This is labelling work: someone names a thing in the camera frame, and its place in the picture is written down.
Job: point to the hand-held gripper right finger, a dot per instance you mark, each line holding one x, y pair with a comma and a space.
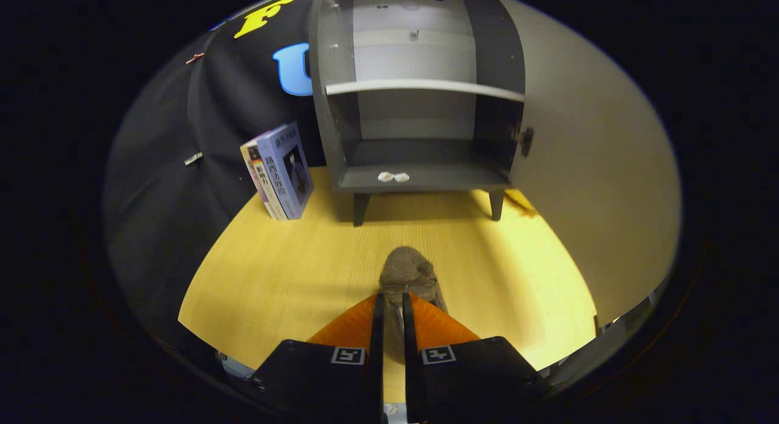
411, 363

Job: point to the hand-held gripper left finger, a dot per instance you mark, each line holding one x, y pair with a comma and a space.
377, 363

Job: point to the grey shoe cabinet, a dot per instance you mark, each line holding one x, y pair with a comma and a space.
420, 179

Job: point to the beige shoe cabinet door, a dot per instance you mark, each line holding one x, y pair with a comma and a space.
596, 168

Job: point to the blue cover book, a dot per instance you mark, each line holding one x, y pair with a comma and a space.
295, 174

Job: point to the silver clip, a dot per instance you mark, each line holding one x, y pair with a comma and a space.
193, 159

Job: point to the black backdrop cloth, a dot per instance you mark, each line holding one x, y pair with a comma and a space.
158, 187

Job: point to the orange clip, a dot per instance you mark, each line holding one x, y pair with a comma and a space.
195, 58

